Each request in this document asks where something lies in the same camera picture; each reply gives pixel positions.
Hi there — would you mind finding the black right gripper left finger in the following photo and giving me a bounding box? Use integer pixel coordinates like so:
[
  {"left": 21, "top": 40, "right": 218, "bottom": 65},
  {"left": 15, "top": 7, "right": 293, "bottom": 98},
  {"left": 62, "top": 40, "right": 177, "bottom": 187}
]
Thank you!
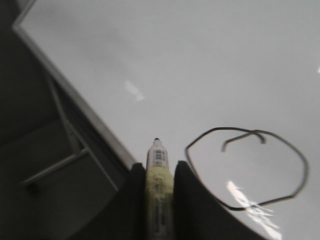
[{"left": 82, "top": 163, "right": 146, "bottom": 240}]

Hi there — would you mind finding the white whiteboard with metal frame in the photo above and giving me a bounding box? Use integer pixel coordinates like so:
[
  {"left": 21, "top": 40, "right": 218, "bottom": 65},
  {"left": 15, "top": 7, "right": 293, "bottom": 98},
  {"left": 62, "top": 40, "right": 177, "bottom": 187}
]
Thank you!
[{"left": 13, "top": 0, "right": 320, "bottom": 240}]

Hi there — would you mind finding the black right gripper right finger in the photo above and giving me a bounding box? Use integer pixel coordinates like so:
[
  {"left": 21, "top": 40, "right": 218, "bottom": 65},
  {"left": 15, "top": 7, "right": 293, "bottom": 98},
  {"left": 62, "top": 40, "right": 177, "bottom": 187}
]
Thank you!
[{"left": 173, "top": 160, "right": 263, "bottom": 240}]

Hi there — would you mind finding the white black whiteboard marker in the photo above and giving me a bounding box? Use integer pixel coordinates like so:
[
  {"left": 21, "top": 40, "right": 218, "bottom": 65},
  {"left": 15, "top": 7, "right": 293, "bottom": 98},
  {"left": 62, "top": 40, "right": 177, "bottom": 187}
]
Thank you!
[{"left": 145, "top": 138, "right": 175, "bottom": 240}]

